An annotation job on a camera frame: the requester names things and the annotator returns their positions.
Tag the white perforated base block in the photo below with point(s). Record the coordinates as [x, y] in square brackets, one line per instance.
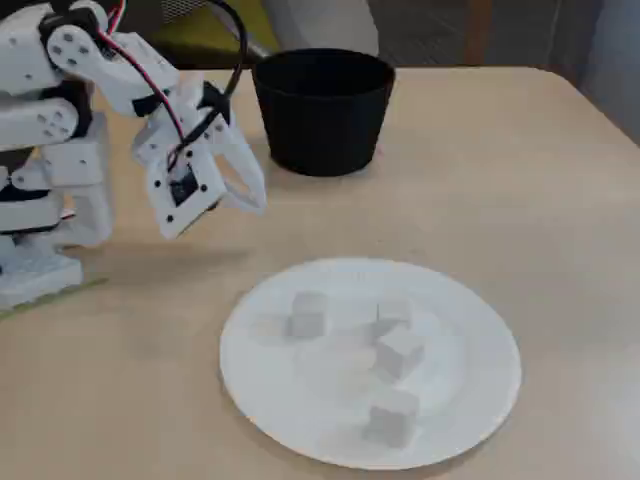
[35, 280]

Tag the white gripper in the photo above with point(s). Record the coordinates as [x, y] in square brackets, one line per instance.
[243, 176]

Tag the white paper plate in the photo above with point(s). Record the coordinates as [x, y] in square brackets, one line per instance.
[310, 400]

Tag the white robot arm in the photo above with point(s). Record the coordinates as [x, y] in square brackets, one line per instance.
[30, 80]

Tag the yellow-green chair seat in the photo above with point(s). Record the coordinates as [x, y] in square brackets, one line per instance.
[200, 35]

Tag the green tape strip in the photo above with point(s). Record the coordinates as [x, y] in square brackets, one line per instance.
[60, 295]

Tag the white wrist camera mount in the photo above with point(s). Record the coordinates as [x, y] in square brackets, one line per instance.
[185, 200]

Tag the black pot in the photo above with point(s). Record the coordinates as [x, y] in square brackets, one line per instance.
[320, 130]

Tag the grey metal chair bar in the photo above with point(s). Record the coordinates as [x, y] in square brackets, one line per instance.
[260, 49]

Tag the wooden post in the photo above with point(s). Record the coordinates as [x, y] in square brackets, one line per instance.
[477, 32]

